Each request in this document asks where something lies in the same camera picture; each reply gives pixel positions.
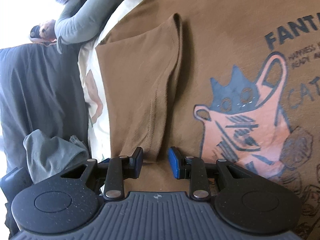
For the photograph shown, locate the cream bear print blanket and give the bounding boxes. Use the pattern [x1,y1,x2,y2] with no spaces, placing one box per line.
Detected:
[78,0,144,195]

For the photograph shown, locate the grey neck pillow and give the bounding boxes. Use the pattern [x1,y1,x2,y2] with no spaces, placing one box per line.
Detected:
[54,0,133,54]

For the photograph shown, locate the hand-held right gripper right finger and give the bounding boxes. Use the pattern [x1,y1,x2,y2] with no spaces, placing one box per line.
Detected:
[168,147,252,202]

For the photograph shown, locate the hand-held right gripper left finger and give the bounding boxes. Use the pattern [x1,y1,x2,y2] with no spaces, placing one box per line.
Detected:
[60,147,144,201]

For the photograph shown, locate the teddy bear plush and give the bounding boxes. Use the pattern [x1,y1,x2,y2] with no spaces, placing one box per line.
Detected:
[29,19,59,46]

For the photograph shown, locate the grey-blue garment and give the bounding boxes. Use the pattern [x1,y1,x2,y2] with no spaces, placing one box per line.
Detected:
[23,129,90,184]

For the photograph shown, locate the brown printed t-shirt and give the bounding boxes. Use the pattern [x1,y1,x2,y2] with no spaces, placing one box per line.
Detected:
[95,0,320,240]

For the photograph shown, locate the dark grey pillow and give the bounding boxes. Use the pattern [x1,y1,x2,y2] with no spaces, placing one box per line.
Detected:
[0,42,90,175]

